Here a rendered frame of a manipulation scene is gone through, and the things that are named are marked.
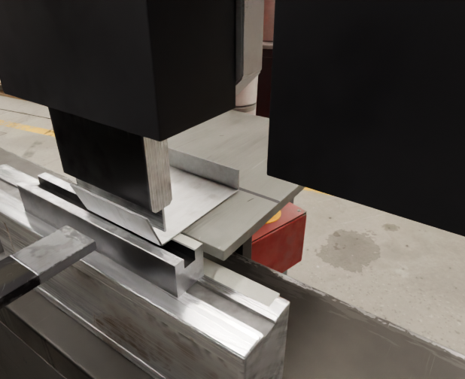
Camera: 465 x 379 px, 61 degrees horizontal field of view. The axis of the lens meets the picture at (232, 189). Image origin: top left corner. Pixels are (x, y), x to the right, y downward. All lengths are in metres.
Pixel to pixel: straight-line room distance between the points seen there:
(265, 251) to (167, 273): 0.43
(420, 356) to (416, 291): 1.44
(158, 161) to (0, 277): 0.12
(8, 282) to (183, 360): 0.13
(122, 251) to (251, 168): 0.16
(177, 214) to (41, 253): 0.10
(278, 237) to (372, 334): 0.33
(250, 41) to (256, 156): 0.21
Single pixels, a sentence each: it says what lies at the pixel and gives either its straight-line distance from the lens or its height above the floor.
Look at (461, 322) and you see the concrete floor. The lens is 1.79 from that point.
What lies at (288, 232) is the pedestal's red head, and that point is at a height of 0.76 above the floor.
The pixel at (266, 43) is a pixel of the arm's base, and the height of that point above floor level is 1.01.
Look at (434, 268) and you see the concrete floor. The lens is 2.01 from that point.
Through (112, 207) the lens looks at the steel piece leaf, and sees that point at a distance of 0.30.
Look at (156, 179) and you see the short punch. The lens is 0.26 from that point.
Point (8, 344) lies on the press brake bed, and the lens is 0.56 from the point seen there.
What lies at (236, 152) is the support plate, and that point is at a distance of 0.43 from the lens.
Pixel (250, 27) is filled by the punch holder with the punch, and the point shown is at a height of 1.15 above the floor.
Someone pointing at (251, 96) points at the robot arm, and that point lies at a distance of 0.65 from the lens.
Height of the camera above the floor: 1.18
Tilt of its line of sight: 30 degrees down
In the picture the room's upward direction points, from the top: straight up
